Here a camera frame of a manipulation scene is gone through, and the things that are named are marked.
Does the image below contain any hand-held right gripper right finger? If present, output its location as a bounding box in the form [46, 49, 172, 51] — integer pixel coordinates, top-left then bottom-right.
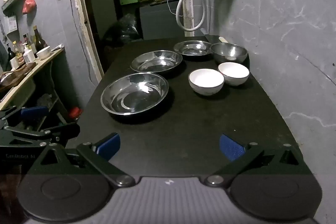
[205, 133, 313, 186]

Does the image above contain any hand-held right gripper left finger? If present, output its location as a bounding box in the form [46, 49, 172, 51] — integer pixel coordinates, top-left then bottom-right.
[29, 133, 135, 188]

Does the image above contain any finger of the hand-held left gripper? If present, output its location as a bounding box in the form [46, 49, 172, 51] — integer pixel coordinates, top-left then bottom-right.
[0, 123, 80, 147]
[0, 106, 50, 127]

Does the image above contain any stainless steel plate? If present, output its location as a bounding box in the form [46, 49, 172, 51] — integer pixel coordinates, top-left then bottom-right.
[173, 40, 214, 57]
[130, 50, 183, 73]
[100, 72, 169, 115]

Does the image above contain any white bowl red rim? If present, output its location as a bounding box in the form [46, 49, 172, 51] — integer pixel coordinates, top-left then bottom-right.
[188, 69, 225, 96]
[218, 62, 250, 86]

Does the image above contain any stainless steel bowl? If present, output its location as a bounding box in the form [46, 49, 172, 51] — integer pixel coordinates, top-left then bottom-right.
[210, 42, 248, 64]

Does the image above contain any wooden cutting board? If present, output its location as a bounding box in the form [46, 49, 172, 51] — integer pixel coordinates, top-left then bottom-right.
[0, 63, 37, 92]

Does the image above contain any white pump bottle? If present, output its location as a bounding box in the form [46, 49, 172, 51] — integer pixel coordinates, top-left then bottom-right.
[23, 43, 36, 63]

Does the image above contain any red label sauce jar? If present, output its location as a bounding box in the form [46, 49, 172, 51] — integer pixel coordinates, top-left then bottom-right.
[13, 42, 25, 65]

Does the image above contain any cream kitchen counter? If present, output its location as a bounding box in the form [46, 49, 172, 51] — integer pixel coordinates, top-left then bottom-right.
[0, 46, 67, 119]

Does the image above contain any plain white ceramic bowl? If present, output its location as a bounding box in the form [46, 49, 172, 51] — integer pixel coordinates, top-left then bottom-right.
[36, 46, 51, 60]

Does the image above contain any black sauce bottle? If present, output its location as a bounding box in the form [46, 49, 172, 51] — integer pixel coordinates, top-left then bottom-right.
[6, 43, 16, 70]

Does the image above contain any dark glass bottle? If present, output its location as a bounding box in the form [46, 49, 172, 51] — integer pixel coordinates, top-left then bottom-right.
[33, 26, 48, 52]

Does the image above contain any white printed package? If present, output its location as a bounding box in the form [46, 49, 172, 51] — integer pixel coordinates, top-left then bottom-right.
[3, 15, 18, 35]

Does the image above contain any red plastic bag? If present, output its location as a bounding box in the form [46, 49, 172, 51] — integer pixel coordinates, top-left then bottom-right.
[21, 0, 37, 14]

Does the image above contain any black plastic bag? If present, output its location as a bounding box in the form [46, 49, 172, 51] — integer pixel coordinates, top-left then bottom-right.
[102, 14, 139, 48]

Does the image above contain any grey cabinet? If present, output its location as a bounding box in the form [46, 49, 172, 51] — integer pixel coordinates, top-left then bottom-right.
[139, 1, 185, 41]

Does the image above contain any black wall cable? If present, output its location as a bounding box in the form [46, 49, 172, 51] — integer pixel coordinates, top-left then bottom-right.
[67, 0, 92, 83]

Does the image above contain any cream door frame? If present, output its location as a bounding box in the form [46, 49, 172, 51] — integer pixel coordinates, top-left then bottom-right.
[69, 0, 104, 83]

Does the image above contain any steel cleaver cream handle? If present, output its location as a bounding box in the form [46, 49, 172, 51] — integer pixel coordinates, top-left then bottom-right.
[205, 35, 229, 44]

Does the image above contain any wall rack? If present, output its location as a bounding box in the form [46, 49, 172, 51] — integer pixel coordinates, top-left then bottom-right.
[1, 0, 23, 13]

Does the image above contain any white door frame post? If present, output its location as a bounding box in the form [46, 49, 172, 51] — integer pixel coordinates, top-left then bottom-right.
[182, 0, 195, 37]

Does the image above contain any white flexible hose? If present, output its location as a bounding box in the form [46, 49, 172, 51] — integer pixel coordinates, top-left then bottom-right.
[176, 0, 206, 32]

